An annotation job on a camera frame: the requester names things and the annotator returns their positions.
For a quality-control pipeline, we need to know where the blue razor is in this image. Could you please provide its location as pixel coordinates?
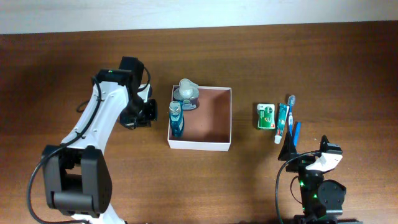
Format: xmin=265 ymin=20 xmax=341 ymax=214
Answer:
xmin=293 ymin=121 xmax=301 ymax=146

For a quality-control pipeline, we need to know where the teal toothpaste tube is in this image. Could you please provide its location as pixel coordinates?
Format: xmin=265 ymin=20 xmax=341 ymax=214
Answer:
xmin=274 ymin=103 xmax=290 ymax=144

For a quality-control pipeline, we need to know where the green Dettol soap pack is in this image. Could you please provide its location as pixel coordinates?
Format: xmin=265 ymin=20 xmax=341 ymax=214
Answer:
xmin=257 ymin=103 xmax=275 ymax=130

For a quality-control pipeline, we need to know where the blue mouthwash bottle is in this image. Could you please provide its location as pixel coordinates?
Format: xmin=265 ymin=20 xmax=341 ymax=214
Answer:
xmin=169 ymin=101 xmax=185 ymax=138

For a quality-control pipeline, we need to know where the purple foam soap pump bottle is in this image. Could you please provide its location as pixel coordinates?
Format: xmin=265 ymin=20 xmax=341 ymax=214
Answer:
xmin=173 ymin=78 xmax=199 ymax=111

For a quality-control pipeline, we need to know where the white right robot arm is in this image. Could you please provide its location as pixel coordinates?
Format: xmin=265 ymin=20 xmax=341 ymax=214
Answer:
xmin=275 ymin=134 xmax=346 ymax=223

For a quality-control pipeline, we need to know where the white cardboard box pink inside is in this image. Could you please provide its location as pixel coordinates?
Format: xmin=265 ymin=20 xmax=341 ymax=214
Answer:
xmin=167 ymin=86 xmax=232 ymax=152

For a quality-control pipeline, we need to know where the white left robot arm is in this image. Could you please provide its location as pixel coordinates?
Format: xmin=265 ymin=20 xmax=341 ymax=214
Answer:
xmin=39 ymin=57 xmax=157 ymax=223

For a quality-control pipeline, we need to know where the blue toothbrush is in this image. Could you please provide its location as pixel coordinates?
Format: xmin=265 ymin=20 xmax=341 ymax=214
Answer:
xmin=288 ymin=95 xmax=296 ymax=136

